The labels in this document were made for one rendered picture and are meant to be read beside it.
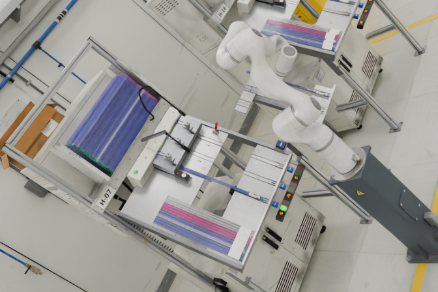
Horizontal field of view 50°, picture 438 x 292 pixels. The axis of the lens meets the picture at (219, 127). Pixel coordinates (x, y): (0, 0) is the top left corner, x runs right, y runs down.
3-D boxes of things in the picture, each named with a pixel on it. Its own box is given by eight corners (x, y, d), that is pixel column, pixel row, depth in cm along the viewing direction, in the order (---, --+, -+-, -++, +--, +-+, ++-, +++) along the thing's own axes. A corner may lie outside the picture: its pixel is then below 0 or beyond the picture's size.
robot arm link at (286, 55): (273, 59, 244) (276, 73, 240) (279, 43, 233) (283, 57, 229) (289, 58, 246) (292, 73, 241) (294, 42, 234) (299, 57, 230)
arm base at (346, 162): (370, 144, 214) (345, 120, 207) (360, 178, 204) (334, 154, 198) (337, 152, 229) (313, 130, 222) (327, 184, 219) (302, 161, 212)
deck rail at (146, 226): (244, 269, 231) (243, 265, 225) (242, 272, 230) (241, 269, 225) (122, 215, 251) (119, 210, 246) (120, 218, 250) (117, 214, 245)
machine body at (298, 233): (332, 221, 308) (268, 168, 286) (294, 324, 276) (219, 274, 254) (268, 222, 361) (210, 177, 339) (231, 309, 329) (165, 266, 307)
